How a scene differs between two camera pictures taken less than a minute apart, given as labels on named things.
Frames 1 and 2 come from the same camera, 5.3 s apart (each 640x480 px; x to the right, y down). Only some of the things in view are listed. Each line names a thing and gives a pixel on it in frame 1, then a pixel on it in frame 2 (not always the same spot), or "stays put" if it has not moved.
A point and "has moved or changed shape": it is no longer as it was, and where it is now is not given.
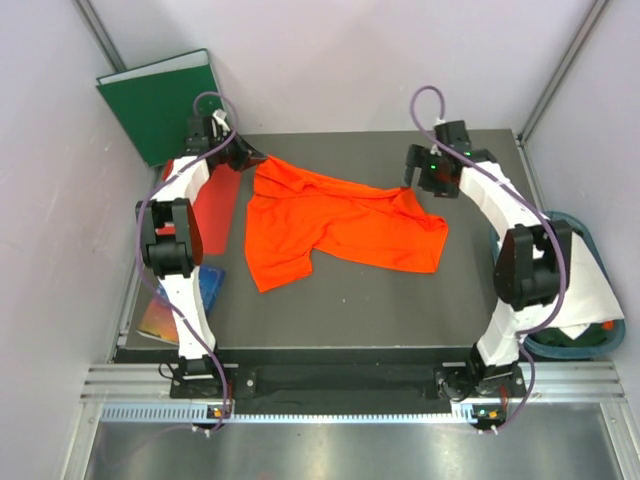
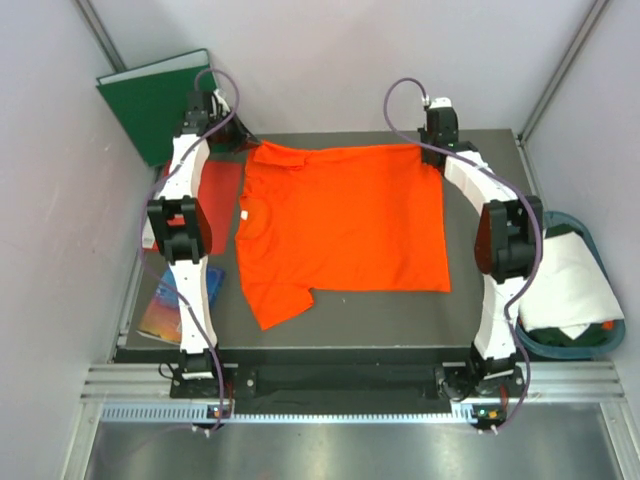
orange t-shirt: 290,212 has moved or changed shape
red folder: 215,206 stays put
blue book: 158,323 stays put
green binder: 155,101 stays put
